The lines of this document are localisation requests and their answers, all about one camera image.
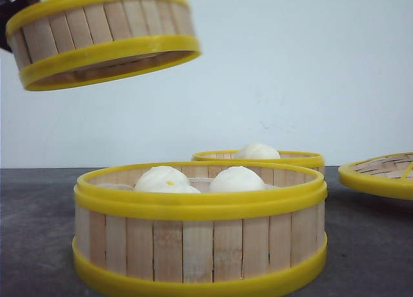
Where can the bamboo steamer drawer yellow rims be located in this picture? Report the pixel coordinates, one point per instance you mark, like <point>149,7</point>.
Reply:
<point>309,160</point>

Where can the woven bamboo steamer lid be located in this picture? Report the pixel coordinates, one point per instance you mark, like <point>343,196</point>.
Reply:
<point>387,176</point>

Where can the bamboo steamer drawer bottom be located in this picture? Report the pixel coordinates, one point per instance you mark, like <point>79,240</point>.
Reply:
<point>129,240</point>

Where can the white steamed bun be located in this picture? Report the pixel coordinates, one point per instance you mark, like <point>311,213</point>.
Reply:
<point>235,179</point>
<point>256,150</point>
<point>175,189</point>

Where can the white steamed bun front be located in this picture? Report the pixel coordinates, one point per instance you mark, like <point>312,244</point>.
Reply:
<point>175,189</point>

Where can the bamboo steamer drawer carried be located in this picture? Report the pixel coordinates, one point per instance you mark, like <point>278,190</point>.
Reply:
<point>61,44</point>

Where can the white bun with yellow dot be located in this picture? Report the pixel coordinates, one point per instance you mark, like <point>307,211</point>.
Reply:
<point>160,176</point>

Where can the white steamed bun right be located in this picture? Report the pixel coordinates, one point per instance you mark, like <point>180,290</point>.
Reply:
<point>235,179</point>

